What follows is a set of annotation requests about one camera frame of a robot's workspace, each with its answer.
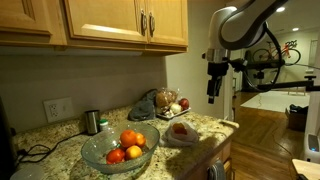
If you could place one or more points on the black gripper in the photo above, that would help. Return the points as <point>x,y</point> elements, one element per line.
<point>213,86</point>

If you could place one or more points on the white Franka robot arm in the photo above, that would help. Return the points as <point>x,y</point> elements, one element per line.
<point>233,30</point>

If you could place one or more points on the dark red apple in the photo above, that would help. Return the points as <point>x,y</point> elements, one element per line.
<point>184,103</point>

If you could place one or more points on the clear glass bowl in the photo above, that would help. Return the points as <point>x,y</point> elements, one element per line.
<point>96,146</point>

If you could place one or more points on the white interior door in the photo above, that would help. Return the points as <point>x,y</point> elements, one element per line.
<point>237,83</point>

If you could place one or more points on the tall black bag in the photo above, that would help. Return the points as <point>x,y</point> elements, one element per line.
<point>248,80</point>

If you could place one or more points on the white flat tray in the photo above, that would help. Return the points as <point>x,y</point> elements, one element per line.
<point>173,116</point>

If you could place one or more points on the clear bag of bread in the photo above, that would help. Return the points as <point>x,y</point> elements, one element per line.
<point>165,98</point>

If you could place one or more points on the light wood base cabinet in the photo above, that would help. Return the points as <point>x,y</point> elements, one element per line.
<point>218,156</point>

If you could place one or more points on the white floor rug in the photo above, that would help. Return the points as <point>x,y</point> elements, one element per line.
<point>276,101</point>

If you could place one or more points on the grey crumpled cloth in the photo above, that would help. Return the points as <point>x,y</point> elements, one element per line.
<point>143,108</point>

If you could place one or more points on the grey hanging towel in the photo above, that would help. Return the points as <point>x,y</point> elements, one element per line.
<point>217,171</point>

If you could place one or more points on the small orange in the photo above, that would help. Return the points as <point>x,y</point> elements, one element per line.
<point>141,140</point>

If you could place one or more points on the dark brown storage box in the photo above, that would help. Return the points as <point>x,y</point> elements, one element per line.
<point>296,120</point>

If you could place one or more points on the orange bicycle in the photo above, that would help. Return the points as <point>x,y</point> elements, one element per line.
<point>286,50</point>

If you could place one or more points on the light wood cabinet door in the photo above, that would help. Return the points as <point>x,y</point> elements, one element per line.
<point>106,20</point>
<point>26,16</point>
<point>170,20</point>

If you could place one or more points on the large orange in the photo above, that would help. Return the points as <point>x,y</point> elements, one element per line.
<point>128,138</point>

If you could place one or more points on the yellowish orange fruit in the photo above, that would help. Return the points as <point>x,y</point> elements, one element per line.
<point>133,152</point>

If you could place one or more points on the recessed ceiling light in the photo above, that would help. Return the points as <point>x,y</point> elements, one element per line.
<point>280,9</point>
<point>295,29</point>

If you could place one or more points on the small bottle green cap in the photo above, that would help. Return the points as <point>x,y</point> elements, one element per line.
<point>104,126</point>

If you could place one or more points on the red tomato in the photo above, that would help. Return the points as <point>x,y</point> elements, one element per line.
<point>115,156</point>

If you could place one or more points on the light wooden table top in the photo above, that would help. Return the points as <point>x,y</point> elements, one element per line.
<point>308,170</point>

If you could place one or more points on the stainless steel cup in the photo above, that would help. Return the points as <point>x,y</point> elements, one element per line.
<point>92,121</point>

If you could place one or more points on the light wood upper cabinet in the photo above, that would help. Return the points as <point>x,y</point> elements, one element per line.
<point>100,47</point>

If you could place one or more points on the black countertop appliance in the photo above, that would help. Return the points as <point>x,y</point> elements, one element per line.
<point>6,143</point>

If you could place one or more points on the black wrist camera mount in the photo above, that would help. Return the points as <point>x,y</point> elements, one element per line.
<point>218,68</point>

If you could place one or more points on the black stereo camera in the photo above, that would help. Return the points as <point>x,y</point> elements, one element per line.
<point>263,64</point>

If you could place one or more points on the black camera stand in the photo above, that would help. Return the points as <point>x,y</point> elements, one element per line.
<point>286,86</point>

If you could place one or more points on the white wall outlet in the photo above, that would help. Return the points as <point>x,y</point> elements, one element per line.
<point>58,109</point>

